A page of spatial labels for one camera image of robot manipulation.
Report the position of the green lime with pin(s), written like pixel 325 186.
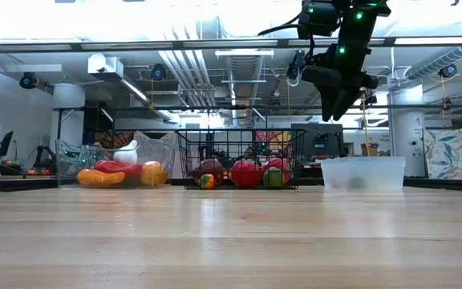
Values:
pixel 273 178

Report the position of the orange carrot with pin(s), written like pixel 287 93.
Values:
pixel 98 177

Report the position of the black ceiling-hung device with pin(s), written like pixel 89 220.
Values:
pixel 293 70

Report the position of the colourful poster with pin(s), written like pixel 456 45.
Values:
pixel 273 138

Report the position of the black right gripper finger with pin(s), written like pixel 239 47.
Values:
pixel 348 100
pixel 330 102

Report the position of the large clear plastic bin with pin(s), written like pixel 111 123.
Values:
pixel 66 160

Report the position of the black equipment cabinet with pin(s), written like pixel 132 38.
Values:
pixel 315 138

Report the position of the brown patterned crate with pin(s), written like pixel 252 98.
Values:
pixel 114 138

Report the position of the long red pepper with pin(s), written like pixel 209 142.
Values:
pixel 114 166

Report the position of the distant black frame beam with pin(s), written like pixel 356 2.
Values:
pixel 215 107

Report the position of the small translucent plastic container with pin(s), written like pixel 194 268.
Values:
pixel 375 172

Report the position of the white round column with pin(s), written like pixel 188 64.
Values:
pixel 407 132

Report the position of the small red strawberry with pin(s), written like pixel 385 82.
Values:
pixel 207 181

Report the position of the silver corrugated air duct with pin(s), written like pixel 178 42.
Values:
pixel 244 80

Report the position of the red tomato with green top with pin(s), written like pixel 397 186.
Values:
pixel 246 173

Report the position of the white garlic bulb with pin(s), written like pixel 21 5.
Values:
pixel 126 155

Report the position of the dark red apple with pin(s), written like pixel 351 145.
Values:
pixel 209 168

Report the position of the linear ceiling light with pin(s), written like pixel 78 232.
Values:
pixel 244 52

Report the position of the small cardboard box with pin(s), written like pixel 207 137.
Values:
pixel 369 149

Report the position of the leaf-pattern painted panel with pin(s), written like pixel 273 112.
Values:
pixel 451 152

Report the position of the black flat paddle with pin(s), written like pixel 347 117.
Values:
pixel 6 142

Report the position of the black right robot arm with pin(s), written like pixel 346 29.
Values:
pixel 359 28

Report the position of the ribbed white air duct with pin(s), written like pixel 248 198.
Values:
pixel 443 60

